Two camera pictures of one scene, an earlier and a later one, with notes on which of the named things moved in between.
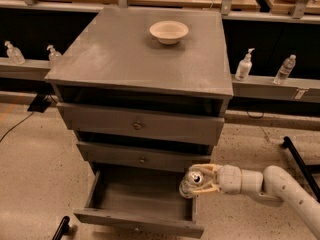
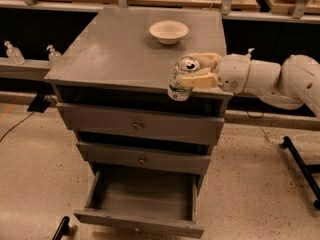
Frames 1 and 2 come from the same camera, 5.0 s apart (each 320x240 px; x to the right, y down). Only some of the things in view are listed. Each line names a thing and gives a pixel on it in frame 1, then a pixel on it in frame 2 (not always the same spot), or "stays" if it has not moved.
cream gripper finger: x=212 y=168 → x=206 y=59
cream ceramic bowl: x=168 y=32 stays
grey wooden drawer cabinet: x=143 y=90 stays
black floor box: x=40 y=103 stays
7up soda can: x=191 y=180 → x=184 y=65
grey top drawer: x=142 y=124 stays
